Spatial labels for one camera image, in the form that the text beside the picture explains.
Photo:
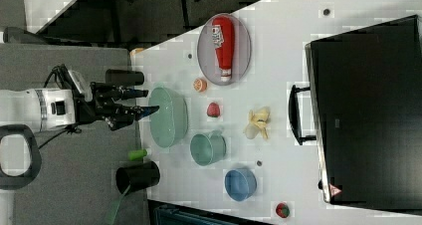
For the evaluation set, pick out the green toy piece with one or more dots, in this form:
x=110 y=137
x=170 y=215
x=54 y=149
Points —
x=137 y=154

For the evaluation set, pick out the green colander basket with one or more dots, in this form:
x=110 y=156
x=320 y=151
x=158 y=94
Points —
x=170 y=123

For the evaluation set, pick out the blue cup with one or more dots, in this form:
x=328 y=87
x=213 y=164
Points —
x=240 y=184

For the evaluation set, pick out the green mug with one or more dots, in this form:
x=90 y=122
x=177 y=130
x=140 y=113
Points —
x=208 y=148

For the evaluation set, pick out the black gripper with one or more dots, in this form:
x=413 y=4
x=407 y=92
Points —
x=88 y=109

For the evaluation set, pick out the grey round plate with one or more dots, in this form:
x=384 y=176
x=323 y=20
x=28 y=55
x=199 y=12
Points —
x=207 y=59

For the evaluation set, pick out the pink toy strawberry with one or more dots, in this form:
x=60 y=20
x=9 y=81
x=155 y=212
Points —
x=213 y=110

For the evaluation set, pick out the red toy strawberry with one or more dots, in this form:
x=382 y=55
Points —
x=283 y=210

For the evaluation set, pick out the peeled toy banana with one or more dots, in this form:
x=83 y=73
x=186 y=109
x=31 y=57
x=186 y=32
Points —
x=257 y=123

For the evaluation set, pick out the black cylinder upper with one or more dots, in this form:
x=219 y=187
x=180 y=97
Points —
x=124 y=77

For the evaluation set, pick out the red ketchup bottle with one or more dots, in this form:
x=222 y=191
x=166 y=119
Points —
x=223 y=37

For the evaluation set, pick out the black cylinder lower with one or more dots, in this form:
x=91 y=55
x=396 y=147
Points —
x=137 y=177

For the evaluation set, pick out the toy orange slice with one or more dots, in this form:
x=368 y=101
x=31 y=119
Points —
x=200 y=85

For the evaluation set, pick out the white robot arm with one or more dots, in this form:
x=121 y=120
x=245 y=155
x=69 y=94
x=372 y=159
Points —
x=54 y=109

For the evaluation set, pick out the black cylinder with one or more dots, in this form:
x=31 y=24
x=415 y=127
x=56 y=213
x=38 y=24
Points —
x=124 y=77
x=137 y=177

